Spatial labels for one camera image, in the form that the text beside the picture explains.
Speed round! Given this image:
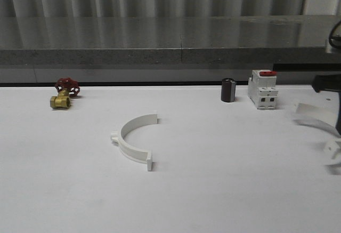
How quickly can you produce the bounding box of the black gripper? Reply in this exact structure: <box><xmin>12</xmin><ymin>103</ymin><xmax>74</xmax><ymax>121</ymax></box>
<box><xmin>312</xmin><ymin>74</ymin><xmax>341</xmax><ymax>93</ymax></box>

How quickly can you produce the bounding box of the black cylindrical capacitor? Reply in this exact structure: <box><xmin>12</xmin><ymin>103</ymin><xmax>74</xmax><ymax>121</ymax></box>
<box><xmin>221</xmin><ymin>78</ymin><xmax>237</xmax><ymax>102</ymax></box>

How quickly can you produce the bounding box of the brass valve red handwheel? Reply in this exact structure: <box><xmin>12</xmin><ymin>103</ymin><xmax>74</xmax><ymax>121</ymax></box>
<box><xmin>50</xmin><ymin>77</ymin><xmax>80</xmax><ymax>109</ymax></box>

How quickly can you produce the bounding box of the black cable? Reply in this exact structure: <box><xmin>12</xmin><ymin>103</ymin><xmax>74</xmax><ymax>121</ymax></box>
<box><xmin>327</xmin><ymin>19</ymin><xmax>341</xmax><ymax>50</ymax></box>

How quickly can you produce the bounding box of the grey stone countertop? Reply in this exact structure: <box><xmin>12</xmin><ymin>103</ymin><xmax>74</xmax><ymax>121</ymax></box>
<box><xmin>1</xmin><ymin>16</ymin><xmax>340</xmax><ymax>71</ymax></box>

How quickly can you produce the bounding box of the white half-ring pipe clamp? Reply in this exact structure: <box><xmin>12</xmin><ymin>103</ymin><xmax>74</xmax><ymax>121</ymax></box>
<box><xmin>110</xmin><ymin>110</ymin><xmax>158</xmax><ymax>172</ymax></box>
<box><xmin>294</xmin><ymin>102</ymin><xmax>340</xmax><ymax>169</ymax></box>

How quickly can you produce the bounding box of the white circuit breaker red switch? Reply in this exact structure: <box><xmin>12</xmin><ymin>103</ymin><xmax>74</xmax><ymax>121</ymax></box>
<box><xmin>248</xmin><ymin>69</ymin><xmax>278</xmax><ymax>110</ymax></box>

